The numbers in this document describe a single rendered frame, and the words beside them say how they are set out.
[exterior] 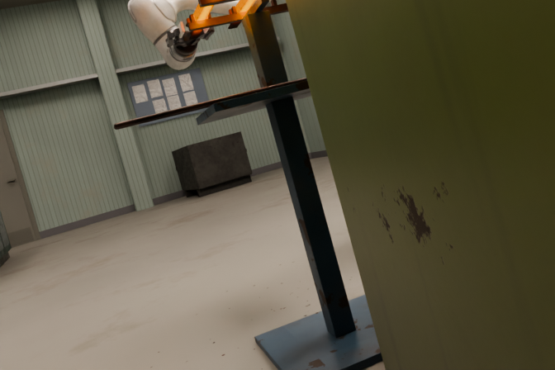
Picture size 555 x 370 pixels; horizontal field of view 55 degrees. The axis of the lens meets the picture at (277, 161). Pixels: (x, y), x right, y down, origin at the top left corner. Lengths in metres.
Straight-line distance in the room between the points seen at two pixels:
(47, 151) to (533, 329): 9.26
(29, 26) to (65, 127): 1.75
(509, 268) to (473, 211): 0.04
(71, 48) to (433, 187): 9.44
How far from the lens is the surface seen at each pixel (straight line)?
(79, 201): 9.41
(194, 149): 8.12
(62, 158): 9.43
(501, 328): 0.35
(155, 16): 1.88
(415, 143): 0.37
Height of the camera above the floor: 0.56
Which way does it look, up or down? 2 degrees down
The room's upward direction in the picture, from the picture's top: 15 degrees counter-clockwise
